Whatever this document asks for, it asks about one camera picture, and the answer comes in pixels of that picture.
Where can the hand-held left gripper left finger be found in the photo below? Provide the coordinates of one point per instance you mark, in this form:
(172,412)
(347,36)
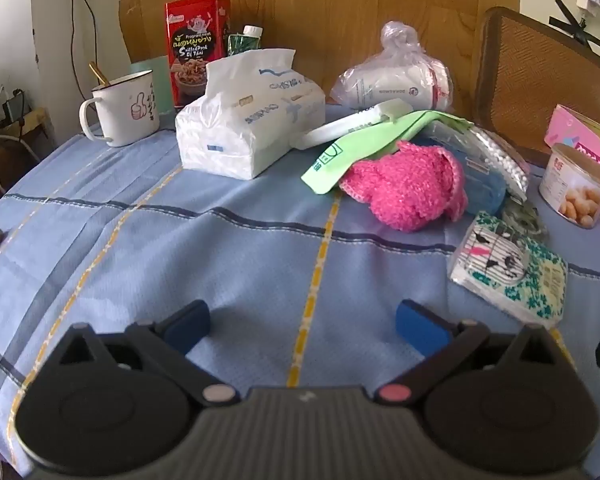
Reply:
(187,327)

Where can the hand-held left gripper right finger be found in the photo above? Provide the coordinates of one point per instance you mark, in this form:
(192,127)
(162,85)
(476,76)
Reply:
(420,322)

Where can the printed napkin pack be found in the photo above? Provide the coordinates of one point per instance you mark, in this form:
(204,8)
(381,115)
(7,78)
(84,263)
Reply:
(505,265)

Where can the pink knitted cloth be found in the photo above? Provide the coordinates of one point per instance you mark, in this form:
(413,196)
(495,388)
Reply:
(410,185)

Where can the light green packet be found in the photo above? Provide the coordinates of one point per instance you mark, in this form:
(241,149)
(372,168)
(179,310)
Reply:
(370,145)

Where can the pink tin box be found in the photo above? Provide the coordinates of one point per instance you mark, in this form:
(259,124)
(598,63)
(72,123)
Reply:
(570,130)

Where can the blue checked tablecloth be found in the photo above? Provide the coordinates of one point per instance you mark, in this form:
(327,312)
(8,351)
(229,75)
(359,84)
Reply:
(230,260)

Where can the clear patterned wrapper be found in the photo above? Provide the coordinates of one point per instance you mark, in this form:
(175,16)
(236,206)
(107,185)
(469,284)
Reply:
(525,217)

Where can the blue packet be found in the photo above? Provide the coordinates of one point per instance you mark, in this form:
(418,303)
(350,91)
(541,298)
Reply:
(485,185)

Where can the food can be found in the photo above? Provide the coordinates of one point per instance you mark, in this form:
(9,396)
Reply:
(575,185)

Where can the white tissue pack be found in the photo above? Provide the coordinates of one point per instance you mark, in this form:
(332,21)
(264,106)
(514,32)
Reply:
(240,125)

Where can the white enamel mug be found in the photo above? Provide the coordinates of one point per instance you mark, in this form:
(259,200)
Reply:
(125,110)

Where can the white item in plastic bag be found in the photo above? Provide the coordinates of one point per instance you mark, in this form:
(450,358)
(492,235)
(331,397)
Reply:
(390,80)

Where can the light green card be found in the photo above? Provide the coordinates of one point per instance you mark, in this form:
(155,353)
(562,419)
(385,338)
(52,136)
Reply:
(155,80)

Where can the gold spoon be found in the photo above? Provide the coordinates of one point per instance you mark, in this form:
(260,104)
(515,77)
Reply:
(100,75)

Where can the wicker chair back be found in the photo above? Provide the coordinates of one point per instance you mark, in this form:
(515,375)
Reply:
(530,70)

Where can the small dark device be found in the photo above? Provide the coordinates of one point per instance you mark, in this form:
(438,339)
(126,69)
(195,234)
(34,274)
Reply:
(15,106)

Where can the green bottle with white cap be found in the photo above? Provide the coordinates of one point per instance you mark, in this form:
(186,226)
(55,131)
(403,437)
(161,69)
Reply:
(240,42)

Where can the red snack box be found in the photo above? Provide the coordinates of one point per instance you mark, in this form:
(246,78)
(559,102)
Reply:
(195,35)

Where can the black tape cross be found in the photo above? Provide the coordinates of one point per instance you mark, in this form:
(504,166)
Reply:
(580,30)

